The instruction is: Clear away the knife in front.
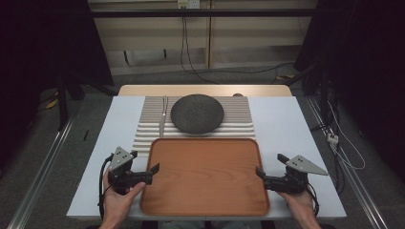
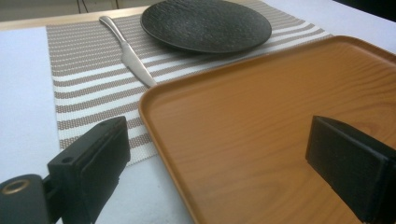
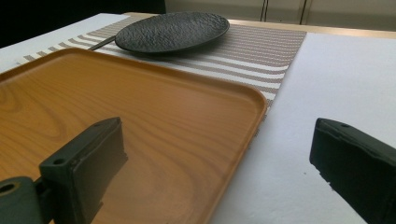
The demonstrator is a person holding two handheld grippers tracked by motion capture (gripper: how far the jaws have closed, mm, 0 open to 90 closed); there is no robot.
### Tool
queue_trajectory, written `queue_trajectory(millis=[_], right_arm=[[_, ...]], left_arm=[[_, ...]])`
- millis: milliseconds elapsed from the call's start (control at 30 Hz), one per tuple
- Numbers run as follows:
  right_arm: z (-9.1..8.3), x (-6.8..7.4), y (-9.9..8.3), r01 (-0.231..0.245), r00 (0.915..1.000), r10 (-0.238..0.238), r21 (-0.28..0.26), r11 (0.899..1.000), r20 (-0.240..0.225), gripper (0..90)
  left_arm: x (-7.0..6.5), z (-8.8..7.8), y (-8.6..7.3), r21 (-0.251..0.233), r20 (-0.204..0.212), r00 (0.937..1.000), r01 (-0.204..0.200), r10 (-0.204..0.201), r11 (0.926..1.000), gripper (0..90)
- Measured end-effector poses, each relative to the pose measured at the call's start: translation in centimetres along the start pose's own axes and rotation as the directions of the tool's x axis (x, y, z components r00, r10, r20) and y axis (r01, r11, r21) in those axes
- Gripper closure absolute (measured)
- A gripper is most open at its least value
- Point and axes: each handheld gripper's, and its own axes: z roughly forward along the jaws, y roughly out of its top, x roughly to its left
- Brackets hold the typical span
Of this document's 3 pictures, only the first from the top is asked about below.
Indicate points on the white wall socket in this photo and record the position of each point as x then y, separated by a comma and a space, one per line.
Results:
188, 4

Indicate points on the wooden tray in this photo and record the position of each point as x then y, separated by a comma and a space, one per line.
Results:
203, 178

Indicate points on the metal floor rail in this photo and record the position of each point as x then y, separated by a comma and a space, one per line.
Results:
41, 178
350, 178

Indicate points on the silver fork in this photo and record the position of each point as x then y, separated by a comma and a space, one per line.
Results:
163, 117

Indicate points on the small black floor object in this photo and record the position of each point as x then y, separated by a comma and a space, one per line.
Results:
85, 135

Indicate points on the black curtain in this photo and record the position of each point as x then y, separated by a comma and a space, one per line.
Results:
38, 47
366, 63

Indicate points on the black horizontal bar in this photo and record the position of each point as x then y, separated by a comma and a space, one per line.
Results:
203, 13

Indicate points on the yellow floor tape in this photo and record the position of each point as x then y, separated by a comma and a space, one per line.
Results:
52, 103
285, 77

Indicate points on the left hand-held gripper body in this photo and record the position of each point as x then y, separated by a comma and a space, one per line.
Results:
121, 159

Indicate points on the person's clothing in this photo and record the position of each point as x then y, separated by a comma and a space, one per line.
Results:
207, 225

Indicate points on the person's left hand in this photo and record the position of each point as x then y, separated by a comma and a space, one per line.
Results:
116, 203

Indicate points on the white power strip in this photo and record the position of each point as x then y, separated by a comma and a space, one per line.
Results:
332, 138

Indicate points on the black stand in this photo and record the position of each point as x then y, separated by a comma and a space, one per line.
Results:
63, 101

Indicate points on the ribbed beige placemat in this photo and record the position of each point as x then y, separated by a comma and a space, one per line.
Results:
237, 111

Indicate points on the small brown round object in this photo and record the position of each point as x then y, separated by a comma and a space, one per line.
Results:
238, 94

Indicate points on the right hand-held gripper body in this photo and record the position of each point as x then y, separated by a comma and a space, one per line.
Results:
294, 183

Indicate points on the person's right hand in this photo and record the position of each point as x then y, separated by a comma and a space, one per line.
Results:
301, 205

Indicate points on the dark grey plate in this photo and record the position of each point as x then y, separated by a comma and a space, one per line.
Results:
197, 114

